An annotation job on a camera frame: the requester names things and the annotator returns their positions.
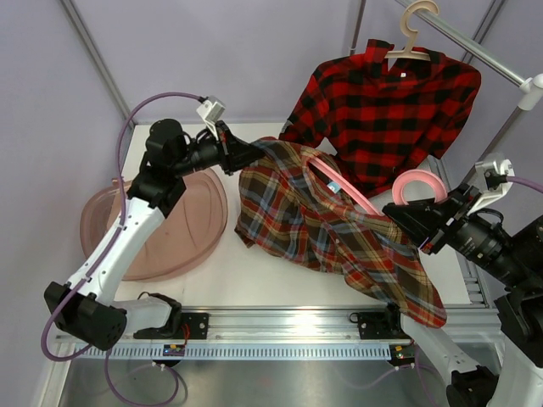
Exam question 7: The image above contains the silver white clothes rack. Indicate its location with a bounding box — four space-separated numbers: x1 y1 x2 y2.
345 1 542 186

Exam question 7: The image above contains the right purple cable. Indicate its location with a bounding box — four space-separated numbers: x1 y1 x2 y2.
508 176 543 196

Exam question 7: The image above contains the red black plaid shirt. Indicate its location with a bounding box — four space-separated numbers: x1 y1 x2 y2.
279 39 482 197

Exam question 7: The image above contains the beige plastic hanger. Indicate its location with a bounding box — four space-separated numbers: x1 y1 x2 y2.
384 0 439 61

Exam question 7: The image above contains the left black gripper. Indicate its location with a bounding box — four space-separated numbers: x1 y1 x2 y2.
171 120 263 177

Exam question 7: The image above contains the wrist camera silver white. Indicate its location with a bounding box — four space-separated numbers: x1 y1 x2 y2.
196 97 226 141
467 153 514 215

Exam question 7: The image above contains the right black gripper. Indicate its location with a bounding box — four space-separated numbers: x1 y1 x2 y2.
384 181 538 289

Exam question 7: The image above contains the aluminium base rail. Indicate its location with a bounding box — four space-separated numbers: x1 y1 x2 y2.
54 305 501 340

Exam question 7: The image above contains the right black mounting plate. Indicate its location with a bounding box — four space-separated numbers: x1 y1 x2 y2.
348 310 398 340

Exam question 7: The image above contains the pink translucent plastic basket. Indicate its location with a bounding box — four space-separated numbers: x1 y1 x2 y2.
80 169 228 282

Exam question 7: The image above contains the white slotted cable duct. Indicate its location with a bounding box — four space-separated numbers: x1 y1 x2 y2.
71 341 394 360

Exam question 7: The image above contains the black mounting plate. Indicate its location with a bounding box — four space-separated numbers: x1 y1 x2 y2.
348 310 398 340
172 312 210 340

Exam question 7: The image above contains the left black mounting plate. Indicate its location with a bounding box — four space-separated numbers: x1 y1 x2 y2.
172 312 210 340

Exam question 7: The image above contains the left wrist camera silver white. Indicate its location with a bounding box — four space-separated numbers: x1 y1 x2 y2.
196 97 226 141

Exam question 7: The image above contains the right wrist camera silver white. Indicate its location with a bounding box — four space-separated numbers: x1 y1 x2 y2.
467 153 514 215

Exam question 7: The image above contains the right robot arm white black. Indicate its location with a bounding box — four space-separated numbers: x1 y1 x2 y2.
383 184 542 406

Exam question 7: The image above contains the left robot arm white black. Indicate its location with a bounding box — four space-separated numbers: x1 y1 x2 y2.
41 119 264 353

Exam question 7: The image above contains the pink plastic hanger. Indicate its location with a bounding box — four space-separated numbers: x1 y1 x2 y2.
305 155 448 218

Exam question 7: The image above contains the brown multicolour plaid shirt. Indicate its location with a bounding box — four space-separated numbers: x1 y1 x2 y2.
235 138 447 328

